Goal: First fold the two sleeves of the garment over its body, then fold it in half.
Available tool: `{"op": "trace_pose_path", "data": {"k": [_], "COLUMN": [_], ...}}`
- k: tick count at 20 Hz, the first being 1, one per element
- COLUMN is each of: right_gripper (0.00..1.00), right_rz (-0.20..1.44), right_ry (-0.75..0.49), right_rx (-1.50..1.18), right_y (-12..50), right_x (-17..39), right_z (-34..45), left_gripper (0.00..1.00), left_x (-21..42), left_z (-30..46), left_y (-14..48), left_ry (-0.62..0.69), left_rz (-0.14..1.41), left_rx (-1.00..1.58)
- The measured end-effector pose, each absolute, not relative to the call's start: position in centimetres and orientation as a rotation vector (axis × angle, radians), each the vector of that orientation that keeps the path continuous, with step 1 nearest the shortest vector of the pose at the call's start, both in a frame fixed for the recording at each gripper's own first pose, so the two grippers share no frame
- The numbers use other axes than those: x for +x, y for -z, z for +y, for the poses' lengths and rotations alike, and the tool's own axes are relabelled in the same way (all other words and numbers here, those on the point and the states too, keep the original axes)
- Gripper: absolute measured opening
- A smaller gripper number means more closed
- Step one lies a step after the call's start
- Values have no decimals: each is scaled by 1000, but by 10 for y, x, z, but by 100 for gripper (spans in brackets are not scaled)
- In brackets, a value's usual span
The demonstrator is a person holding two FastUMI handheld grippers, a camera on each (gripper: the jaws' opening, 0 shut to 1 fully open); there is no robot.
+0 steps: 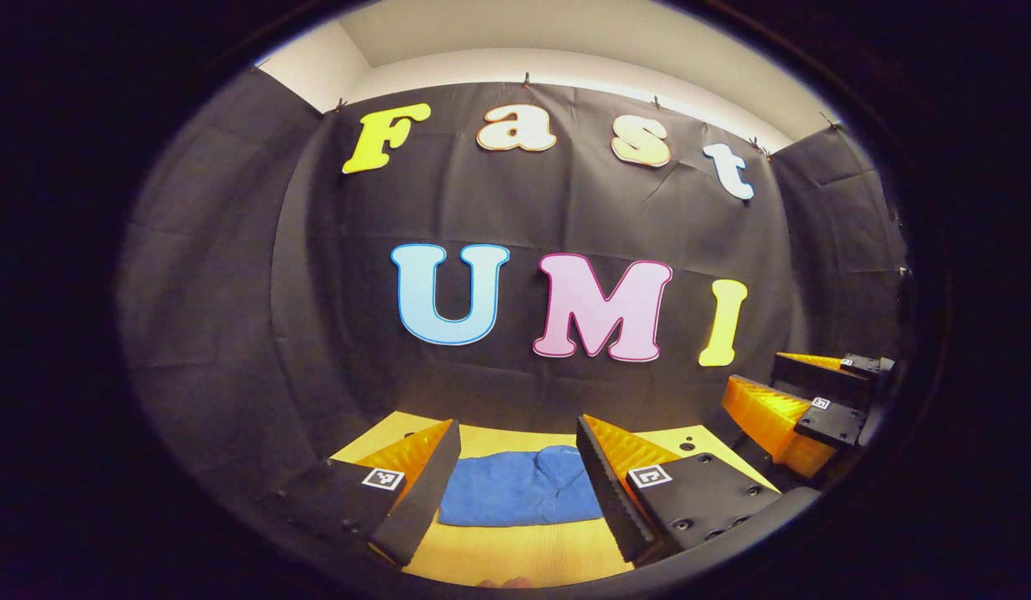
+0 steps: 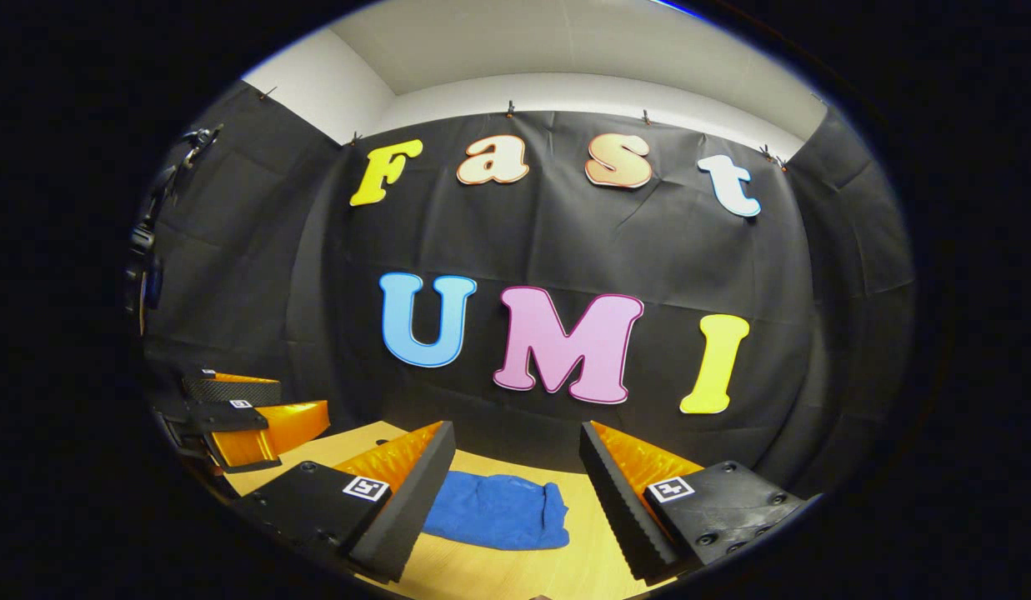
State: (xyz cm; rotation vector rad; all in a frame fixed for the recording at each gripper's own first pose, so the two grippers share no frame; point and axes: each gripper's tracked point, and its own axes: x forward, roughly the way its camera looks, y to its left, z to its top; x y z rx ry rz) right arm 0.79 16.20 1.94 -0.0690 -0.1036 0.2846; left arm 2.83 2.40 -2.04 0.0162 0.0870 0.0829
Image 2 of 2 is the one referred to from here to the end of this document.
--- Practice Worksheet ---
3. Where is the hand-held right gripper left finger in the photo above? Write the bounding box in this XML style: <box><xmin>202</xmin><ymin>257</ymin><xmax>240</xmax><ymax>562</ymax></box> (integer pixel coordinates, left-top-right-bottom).
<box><xmin>232</xmin><ymin>421</ymin><xmax>456</xmax><ymax>584</ymax></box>

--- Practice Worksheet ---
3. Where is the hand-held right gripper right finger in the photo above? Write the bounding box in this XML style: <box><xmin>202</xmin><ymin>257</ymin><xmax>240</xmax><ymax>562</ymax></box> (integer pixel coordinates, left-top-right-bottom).
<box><xmin>579</xmin><ymin>421</ymin><xmax>808</xmax><ymax>584</ymax></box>

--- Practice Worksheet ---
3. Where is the blue corduroy shirt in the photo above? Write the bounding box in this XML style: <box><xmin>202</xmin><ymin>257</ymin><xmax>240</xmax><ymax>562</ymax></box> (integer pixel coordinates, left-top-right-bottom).
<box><xmin>422</xmin><ymin>471</ymin><xmax>570</xmax><ymax>551</ymax></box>

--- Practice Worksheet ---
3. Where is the black backdrop cloth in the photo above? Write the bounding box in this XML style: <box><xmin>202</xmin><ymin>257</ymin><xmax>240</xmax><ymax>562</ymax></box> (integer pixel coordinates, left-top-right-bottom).
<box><xmin>136</xmin><ymin>79</ymin><xmax>916</xmax><ymax>501</ymax></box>

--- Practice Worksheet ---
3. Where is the row of small backdrop clamps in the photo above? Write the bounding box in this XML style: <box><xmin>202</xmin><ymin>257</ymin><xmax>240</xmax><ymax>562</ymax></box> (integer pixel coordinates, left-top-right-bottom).
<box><xmin>261</xmin><ymin>83</ymin><xmax>789</xmax><ymax>168</ymax></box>

